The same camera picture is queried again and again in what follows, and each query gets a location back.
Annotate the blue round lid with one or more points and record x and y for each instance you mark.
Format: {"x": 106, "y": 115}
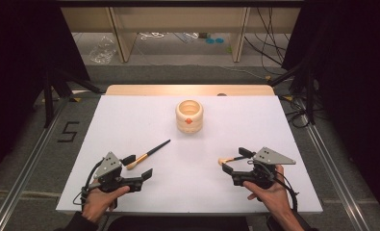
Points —
{"x": 219, "y": 40}
{"x": 210, "y": 41}

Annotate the black curtain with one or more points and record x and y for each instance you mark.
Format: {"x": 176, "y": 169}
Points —
{"x": 24, "y": 48}
{"x": 354, "y": 64}

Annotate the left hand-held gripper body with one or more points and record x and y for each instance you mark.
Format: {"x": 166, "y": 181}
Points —
{"x": 109, "y": 166}

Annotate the clear plastic bag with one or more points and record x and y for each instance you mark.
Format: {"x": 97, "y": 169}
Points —
{"x": 102, "y": 51}

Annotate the white table sheet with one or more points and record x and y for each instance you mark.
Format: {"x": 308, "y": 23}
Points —
{"x": 190, "y": 179}

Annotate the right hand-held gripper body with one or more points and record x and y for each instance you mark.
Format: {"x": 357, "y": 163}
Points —
{"x": 269, "y": 157}

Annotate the person's right hand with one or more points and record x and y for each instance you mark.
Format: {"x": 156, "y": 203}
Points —
{"x": 274, "y": 197}

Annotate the black metal stand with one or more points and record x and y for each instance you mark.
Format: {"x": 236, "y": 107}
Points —
{"x": 309, "y": 96}
{"x": 48, "y": 99}

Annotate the wooden shelf frame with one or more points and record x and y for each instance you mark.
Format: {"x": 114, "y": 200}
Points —
{"x": 242, "y": 32}

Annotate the metal floor rail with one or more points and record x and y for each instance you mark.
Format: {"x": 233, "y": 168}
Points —
{"x": 335, "y": 179}
{"x": 24, "y": 179}

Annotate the cream ribbed brush holder cup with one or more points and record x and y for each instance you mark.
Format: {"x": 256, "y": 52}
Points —
{"x": 189, "y": 123}

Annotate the person's left hand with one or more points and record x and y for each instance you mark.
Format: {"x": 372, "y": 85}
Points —
{"x": 96, "y": 203}

